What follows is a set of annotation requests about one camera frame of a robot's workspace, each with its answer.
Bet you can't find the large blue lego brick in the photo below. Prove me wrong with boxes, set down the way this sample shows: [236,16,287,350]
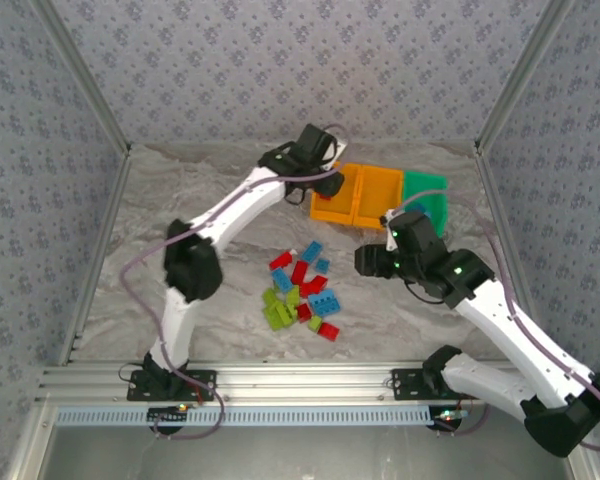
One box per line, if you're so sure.
[307,289,342,317]

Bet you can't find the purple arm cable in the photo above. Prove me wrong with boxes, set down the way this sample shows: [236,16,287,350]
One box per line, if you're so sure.
[387,188,600,454]
[119,122,351,441]

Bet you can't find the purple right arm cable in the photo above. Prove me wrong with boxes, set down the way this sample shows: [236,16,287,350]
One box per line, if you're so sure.
[387,188,600,454]

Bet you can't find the light blue slotted cable duct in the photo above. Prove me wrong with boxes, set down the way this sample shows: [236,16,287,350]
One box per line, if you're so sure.
[54,405,431,428]

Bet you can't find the wide aluminium mounting rail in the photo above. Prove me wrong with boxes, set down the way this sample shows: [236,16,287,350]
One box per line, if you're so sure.
[34,360,531,405]

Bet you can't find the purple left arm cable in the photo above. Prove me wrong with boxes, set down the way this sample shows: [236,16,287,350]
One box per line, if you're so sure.
[119,122,351,441]

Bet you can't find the aluminium frame post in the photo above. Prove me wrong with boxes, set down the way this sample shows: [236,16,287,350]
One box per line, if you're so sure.
[29,0,133,154]
[473,0,580,151]

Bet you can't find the green plastic bin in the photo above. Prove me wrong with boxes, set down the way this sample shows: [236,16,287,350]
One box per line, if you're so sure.
[399,170,450,239]

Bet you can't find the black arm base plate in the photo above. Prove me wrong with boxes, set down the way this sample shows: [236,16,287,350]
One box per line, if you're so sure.
[126,368,217,402]
[390,367,483,401]

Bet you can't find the orange plastic bin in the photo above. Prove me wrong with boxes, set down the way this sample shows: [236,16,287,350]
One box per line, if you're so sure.
[309,162,364,227]
[352,164,406,231]

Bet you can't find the small controller board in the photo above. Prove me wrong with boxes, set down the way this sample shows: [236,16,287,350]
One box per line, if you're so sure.
[428,405,470,434]
[147,403,191,435]

